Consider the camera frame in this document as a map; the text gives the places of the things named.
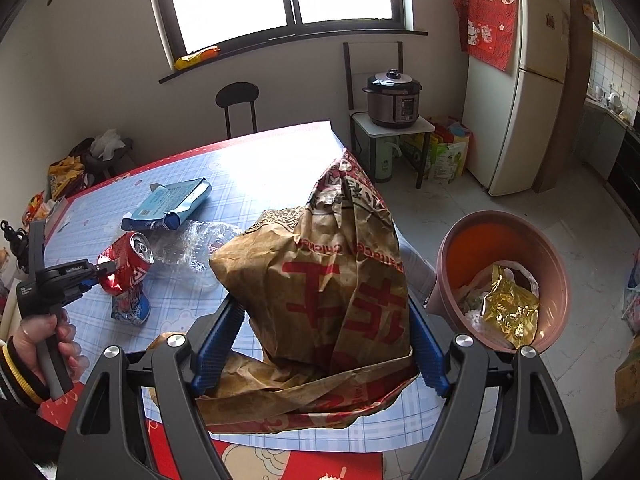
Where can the white side table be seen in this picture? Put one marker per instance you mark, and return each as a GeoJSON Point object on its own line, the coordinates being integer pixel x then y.
{"type": "Point", "coordinates": [425, 125]}

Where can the blue checked tablecloth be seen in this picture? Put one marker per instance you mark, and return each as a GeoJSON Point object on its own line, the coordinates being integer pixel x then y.
{"type": "Point", "coordinates": [250, 175]}

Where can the pale green kettle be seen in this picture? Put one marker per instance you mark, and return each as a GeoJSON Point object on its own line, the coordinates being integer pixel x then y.
{"type": "Point", "coordinates": [387, 162]}

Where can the red snack packets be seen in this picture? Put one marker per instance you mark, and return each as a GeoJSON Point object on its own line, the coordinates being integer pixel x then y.
{"type": "Point", "coordinates": [40, 207]}

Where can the blue cardboard box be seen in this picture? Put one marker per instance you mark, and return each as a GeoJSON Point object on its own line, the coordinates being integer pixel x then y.
{"type": "Point", "coordinates": [165, 200]}

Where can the black kitchen stove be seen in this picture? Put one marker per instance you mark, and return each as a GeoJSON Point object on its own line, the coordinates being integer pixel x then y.
{"type": "Point", "coordinates": [627, 170]}

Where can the grey kitchen counter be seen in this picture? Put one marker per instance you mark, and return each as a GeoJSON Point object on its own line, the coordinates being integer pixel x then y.
{"type": "Point", "coordinates": [602, 135]}

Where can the terracotta plastic bin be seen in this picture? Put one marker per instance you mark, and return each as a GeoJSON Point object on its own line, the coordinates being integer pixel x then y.
{"type": "Point", "coordinates": [450, 260]}

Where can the black waste bin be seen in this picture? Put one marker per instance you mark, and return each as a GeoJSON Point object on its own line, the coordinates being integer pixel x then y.
{"type": "Point", "coordinates": [117, 165]}

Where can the brown paper bag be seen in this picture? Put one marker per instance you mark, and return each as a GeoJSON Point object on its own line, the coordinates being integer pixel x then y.
{"type": "Point", "coordinates": [325, 285]}

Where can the dark window sill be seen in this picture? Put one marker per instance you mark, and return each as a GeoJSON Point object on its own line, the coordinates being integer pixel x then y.
{"type": "Point", "coordinates": [300, 50]}

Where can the person's left hand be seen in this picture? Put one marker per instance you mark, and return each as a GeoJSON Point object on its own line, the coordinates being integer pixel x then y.
{"type": "Point", "coordinates": [25, 342]}

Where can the pale kitchen wall cabinets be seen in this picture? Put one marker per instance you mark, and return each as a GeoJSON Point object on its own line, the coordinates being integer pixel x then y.
{"type": "Point", "coordinates": [617, 20]}

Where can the yellow snack bags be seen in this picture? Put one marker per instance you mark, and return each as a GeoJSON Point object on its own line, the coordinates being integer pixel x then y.
{"type": "Point", "coordinates": [65, 177]}

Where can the red printed cloth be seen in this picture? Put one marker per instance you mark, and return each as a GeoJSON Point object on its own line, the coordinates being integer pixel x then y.
{"type": "Point", "coordinates": [487, 25]}

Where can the brown door frame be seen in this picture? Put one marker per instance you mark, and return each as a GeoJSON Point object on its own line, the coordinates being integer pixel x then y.
{"type": "Point", "coordinates": [575, 85]}

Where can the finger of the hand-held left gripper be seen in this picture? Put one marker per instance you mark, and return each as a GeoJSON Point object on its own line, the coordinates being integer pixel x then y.
{"type": "Point", "coordinates": [105, 267]}

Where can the black round stool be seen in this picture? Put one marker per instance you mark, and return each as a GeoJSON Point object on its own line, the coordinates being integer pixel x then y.
{"type": "Point", "coordinates": [237, 95]}

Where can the person's left forearm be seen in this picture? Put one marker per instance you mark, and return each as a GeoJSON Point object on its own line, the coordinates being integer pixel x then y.
{"type": "Point", "coordinates": [15, 395]}

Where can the gold foil wrapper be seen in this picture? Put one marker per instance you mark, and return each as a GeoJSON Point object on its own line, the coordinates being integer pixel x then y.
{"type": "Point", "coordinates": [510, 310]}

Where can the crushed red can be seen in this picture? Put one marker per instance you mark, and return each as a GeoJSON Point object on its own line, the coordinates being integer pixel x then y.
{"type": "Point", "coordinates": [125, 265]}

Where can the cream refrigerator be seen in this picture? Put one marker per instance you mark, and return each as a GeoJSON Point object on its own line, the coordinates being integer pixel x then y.
{"type": "Point", "coordinates": [520, 125]}

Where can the black metal rack frame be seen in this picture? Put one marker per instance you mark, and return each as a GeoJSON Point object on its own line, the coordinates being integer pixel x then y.
{"type": "Point", "coordinates": [346, 75]}

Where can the silver pressure cooker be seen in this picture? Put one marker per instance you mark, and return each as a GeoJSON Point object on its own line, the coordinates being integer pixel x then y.
{"type": "Point", "coordinates": [392, 102]}

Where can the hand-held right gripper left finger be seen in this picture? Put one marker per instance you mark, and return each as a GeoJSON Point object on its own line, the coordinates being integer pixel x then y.
{"type": "Point", "coordinates": [215, 355]}

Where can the yellow snack packet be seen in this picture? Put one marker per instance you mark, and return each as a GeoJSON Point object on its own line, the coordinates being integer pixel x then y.
{"type": "Point", "coordinates": [197, 57]}

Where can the clear plastic container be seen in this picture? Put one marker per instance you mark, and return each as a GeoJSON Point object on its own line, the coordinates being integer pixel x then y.
{"type": "Point", "coordinates": [200, 250]}

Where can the colourful shopping bags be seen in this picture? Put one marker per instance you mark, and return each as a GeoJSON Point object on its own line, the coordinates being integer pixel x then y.
{"type": "Point", "coordinates": [445, 160]}

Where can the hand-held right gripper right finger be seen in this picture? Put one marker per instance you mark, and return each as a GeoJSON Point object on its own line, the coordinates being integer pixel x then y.
{"type": "Point", "coordinates": [427, 355]}

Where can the crumpled white plastic bag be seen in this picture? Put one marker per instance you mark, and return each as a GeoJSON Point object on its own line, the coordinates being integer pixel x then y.
{"type": "Point", "coordinates": [107, 142]}

